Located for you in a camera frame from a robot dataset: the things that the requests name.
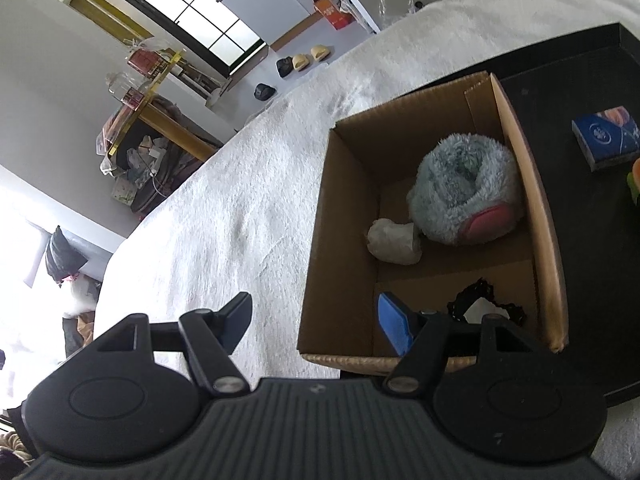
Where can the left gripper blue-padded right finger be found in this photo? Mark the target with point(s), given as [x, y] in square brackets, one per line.
[419, 339]

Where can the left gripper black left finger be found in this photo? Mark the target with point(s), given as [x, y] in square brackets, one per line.
[207, 339]

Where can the hamburger plush toy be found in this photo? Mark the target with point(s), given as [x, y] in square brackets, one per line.
[633, 178]

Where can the white crumpled soft item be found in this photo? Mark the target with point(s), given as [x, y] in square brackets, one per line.
[393, 242]

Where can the black lace fabric item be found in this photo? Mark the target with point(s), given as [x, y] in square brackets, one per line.
[479, 299]

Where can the white fluffy blanket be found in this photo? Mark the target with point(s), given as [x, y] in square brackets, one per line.
[243, 222]

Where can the brown cardboard box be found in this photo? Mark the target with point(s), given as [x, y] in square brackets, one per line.
[371, 164]

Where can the dark cushion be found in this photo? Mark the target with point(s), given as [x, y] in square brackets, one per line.
[62, 260]

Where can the black slipper left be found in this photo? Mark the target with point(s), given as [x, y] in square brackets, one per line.
[264, 92]

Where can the black slipper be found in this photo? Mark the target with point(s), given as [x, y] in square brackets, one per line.
[264, 92]
[285, 66]

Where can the blue tissue pack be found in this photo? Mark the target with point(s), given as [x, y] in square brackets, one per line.
[607, 138]

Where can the black slipper right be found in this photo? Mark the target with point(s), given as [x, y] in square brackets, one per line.
[285, 66]

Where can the black tray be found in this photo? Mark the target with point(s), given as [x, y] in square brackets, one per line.
[596, 223]

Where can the beige slipper left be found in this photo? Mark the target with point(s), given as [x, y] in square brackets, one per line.
[301, 62]

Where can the beige slipper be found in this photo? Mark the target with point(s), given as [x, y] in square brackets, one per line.
[320, 52]
[301, 62]

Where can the beige slipper right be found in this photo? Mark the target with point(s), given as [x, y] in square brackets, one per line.
[320, 52]

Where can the orange carton box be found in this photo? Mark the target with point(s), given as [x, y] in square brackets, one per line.
[330, 11]

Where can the black-framed glass door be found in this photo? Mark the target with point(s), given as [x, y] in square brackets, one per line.
[207, 28]

